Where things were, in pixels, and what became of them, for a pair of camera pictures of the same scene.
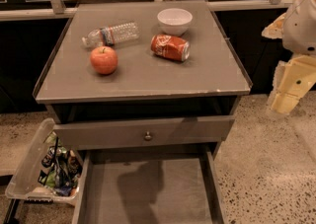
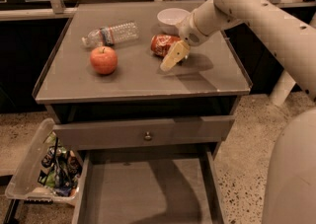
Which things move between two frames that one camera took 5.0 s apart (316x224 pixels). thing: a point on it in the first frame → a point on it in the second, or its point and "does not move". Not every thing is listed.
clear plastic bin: (46, 172) does not move
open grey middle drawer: (148, 186) does not move
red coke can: (172, 47) does not move
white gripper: (301, 26) → (188, 34)
